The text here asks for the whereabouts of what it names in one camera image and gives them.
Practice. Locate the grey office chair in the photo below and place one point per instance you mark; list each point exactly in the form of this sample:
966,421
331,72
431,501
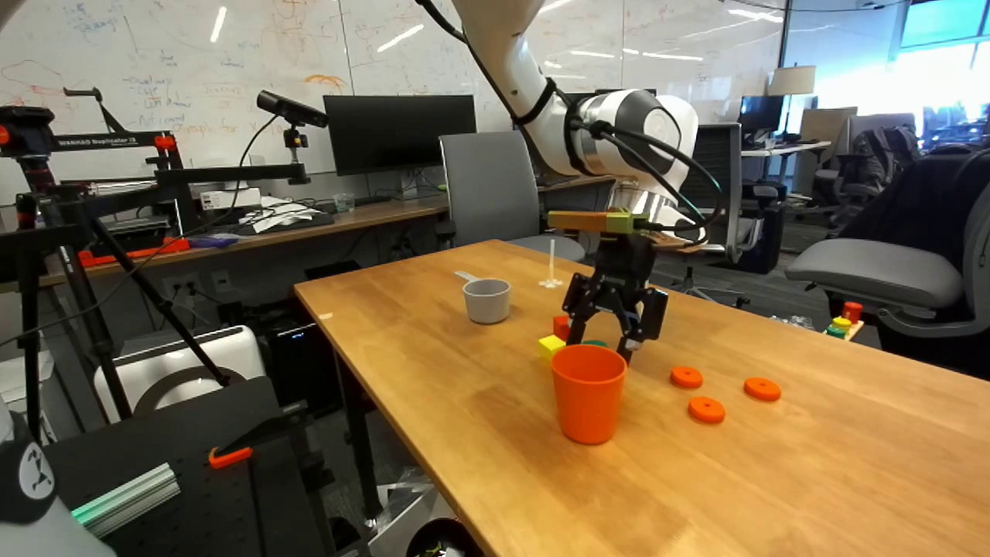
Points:
493,192

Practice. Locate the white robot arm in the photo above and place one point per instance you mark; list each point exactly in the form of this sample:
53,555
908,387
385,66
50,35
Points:
625,133

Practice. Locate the black tripod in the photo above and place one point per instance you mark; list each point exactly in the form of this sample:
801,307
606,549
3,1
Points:
73,210

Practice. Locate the black computer monitor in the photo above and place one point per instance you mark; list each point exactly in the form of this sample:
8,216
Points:
394,130

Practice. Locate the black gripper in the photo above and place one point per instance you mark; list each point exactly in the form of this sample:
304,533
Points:
621,284

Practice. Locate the orange plastic cup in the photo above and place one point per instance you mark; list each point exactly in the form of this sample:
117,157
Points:
589,389

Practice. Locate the colourful stacking toy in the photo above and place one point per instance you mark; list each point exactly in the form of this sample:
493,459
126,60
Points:
845,321

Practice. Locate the white peg stand far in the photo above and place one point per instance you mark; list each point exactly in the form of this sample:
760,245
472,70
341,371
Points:
550,280

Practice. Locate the red cube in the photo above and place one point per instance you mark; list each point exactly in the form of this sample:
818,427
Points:
562,326

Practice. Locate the orange disc right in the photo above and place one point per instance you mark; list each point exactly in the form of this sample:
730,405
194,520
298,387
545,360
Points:
762,387

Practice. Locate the orange disc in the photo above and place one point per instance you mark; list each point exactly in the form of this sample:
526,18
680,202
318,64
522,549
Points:
762,387
683,379
707,408

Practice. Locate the light grey armchair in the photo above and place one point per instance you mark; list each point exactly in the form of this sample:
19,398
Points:
908,287

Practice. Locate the yellow cube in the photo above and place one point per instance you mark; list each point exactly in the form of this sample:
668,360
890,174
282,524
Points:
549,345

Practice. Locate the orange disc front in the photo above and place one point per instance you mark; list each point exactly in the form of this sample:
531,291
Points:
707,408

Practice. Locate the orange disc near left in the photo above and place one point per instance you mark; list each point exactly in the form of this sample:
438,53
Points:
683,379

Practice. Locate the grey measuring cup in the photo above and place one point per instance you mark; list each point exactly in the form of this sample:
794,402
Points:
486,302

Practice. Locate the black camera on stand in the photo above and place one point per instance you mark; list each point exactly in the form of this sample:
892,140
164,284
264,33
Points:
298,118

